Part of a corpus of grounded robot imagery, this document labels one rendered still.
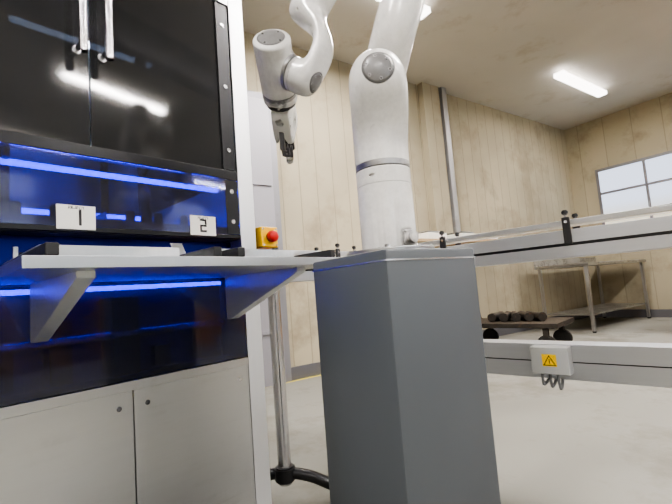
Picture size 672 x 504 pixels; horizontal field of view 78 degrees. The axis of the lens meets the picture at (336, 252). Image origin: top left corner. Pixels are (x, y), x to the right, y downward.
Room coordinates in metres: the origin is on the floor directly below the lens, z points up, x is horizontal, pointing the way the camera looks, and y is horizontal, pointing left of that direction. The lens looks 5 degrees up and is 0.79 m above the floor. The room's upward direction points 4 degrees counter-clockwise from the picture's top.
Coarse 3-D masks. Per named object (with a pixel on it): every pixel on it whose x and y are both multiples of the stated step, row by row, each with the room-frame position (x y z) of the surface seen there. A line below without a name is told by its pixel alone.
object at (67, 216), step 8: (56, 208) 0.97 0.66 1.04; (64, 208) 0.98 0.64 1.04; (72, 208) 0.99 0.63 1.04; (80, 208) 1.00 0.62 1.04; (88, 208) 1.02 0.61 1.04; (56, 216) 0.97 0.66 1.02; (64, 216) 0.98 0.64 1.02; (72, 216) 0.99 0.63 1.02; (88, 216) 1.02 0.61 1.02; (56, 224) 0.97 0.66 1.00; (64, 224) 0.98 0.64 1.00; (72, 224) 0.99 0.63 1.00; (88, 224) 1.02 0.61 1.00
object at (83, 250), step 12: (24, 252) 0.81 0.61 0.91; (60, 252) 0.75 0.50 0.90; (72, 252) 0.76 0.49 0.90; (84, 252) 0.78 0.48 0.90; (96, 252) 0.79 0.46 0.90; (108, 252) 0.81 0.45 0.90; (120, 252) 0.83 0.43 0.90; (132, 252) 0.84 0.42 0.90; (144, 252) 0.86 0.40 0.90; (156, 252) 0.88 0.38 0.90; (168, 252) 0.90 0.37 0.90
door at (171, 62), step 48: (96, 0) 1.05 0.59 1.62; (144, 0) 1.15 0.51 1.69; (192, 0) 1.26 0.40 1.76; (96, 48) 1.05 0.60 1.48; (144, 48) 1.14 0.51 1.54; (192, 48) 1.25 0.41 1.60; (96, 96) 1.05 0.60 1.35; (144, 96) 1.14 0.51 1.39; (192, 96) 1.25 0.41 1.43; (96, 144) 1.04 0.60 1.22; (144, 144) 1.13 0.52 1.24; (192, 144) 1.24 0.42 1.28
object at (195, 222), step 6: (192, 216) 1.22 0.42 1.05; (198, 216) 1.24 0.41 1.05; (204, 216) 1.25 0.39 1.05; (192, 222) 1.22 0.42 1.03; (198, 222) 1.24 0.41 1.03; (204, 222) 1.25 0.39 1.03; (210, 222) 1.27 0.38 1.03; (192, 228) 1.22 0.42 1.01; (198, 228) 1.24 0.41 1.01; (204, 228) 1.25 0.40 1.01; (210, 228) 1.27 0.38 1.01; (192, 234) 1.22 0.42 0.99; (198, 234) 1.23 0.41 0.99; (204, 234) 1.25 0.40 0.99; (210, 234) 1.26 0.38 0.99
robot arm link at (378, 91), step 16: (368, 64) 0.78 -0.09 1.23; (384, 64) 0.78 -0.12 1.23; (400, 64) 0.79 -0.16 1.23; (352, 80) 0.80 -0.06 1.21; (368, 80) 0.78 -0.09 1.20; (384, 80) 0.78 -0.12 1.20; (400, 80) 0.79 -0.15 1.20; (352, 96) 0.81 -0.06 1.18; (368, 96) 0.80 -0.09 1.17; (384, 96) 0.80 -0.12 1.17; (400, 96) 0.80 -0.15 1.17; (352, 112) 0.83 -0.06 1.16; (368, 112) 0.82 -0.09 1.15; (384, 112) 0.82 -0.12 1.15; (400, 112) 0.82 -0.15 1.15; (352, 128) 0.86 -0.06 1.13; (368, 128) 0.84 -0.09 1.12; (384, 128) 0.83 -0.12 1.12; (400, 128) 0.84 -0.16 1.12; (368, 144) 0.85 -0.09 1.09; (384, 144) 0.84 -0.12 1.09; (400, 144) 0.85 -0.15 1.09; (368, 160) 0.85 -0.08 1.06; (384, 160) 0.84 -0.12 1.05; (400, 160) 0.85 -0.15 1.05
